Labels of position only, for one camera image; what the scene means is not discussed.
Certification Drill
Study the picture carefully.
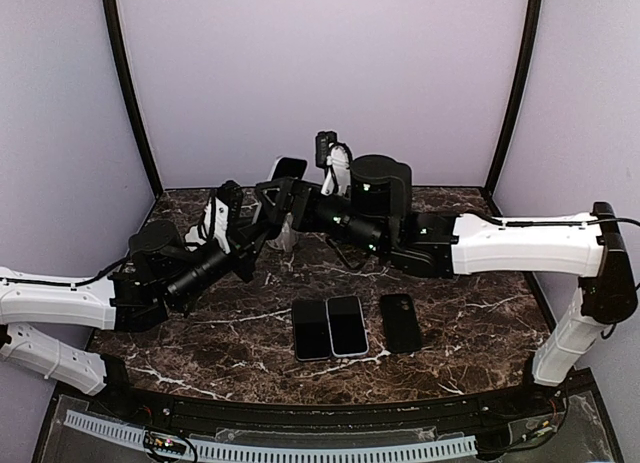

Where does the left black frame post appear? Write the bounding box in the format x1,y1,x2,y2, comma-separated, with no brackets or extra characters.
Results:
102,0,164,199

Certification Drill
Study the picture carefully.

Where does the right black frame post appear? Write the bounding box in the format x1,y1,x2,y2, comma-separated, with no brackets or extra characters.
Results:
484,0,542,196

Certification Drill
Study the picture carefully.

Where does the white mug orange inside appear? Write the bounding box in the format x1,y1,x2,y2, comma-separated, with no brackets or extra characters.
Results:
268,220,299,253

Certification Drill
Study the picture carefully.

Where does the black frame post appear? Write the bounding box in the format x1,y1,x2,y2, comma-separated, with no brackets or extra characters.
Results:
484,0,542,196
102,0,164,199

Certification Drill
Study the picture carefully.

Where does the white slotted cable duct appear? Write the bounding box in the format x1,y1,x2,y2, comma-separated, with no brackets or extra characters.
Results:
63,410,478,462

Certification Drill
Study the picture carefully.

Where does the black front table rail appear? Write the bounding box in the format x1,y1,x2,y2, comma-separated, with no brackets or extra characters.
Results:
90,385,567,435

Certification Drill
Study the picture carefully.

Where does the white-edged smartphone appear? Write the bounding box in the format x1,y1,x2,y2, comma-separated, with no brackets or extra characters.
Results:
268,156,307,181

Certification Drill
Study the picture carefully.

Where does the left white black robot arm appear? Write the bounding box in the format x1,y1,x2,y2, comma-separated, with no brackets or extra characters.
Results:
1,204,277,419

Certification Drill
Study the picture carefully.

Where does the small circuit board with leds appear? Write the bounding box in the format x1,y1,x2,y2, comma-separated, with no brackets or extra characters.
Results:
142,431,188,456

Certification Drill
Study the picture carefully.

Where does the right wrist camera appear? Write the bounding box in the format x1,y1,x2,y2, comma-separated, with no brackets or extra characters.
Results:
315,131,353,196

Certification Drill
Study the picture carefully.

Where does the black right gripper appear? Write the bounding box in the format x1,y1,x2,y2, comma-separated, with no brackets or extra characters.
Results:
255,175,389,257

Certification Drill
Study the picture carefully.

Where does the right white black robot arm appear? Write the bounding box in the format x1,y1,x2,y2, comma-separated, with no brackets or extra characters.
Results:
255,155,638,417

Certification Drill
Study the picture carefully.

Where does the black phone case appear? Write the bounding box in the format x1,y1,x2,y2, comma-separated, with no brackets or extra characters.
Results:
290,299,332,363

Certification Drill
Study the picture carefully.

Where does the black phone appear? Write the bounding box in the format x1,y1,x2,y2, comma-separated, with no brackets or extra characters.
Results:
379,294,422,354
329,298,366,354

